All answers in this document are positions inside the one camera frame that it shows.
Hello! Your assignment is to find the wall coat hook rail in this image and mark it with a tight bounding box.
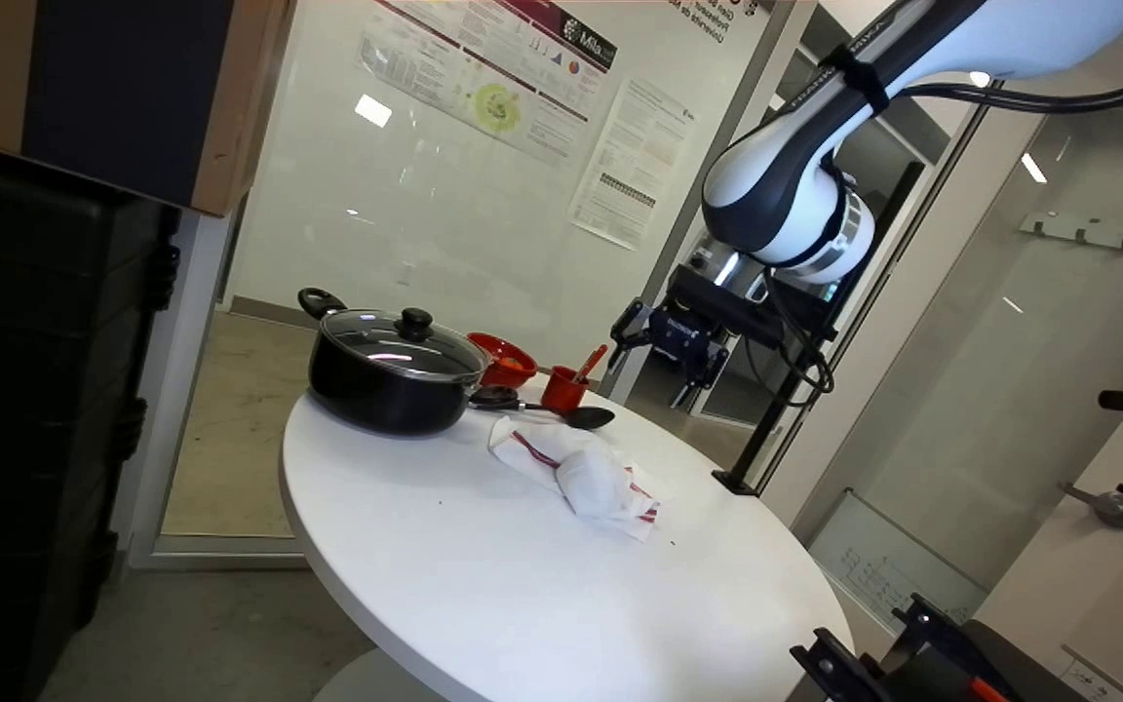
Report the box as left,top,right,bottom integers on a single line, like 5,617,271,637
1021,210,1123,264

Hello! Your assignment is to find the white paper notice sheet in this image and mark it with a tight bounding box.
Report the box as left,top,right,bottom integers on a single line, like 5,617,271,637
568,74,701,255

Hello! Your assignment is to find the red utensil handle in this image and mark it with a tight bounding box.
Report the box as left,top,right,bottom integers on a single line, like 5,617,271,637
573,340,614,385

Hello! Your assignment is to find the red plastic cup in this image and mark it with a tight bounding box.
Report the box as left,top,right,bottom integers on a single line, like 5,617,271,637
543,361,596,416

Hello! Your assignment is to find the black metal clamp frame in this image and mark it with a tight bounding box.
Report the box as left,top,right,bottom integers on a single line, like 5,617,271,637
788,594,1021,702

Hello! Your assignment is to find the black spoon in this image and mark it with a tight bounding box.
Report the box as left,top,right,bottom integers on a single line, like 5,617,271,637
557,403,618,437

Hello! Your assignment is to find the grey round knob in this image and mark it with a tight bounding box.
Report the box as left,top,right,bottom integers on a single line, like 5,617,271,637
1061,479,1123,531

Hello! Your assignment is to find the white towel with red stripes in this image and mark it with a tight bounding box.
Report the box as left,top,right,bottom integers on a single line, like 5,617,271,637
483,408,666,533

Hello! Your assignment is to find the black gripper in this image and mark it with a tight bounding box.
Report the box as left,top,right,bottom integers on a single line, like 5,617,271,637
608,287,735,388

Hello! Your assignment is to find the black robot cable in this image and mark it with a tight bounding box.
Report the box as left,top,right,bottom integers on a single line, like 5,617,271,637
896,45,1123,119

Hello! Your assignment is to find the red plastic bowl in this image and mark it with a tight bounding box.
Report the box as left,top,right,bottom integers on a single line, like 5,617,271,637
465,329,543,395

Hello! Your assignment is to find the black equipment case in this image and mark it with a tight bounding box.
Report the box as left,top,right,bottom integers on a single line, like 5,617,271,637
0,132,181,702

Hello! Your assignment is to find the black cooking pot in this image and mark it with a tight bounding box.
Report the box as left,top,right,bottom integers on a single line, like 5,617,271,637
292,284,483,440

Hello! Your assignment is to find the black tripod stand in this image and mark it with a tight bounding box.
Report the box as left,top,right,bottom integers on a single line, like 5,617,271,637
713,264,877,498

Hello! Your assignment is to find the large wall poster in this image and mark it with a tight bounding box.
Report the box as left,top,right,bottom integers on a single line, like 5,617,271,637
356,0,618,173

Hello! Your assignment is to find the glass pot lid black knob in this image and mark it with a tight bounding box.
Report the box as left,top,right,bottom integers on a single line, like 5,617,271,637
310,304,486,388

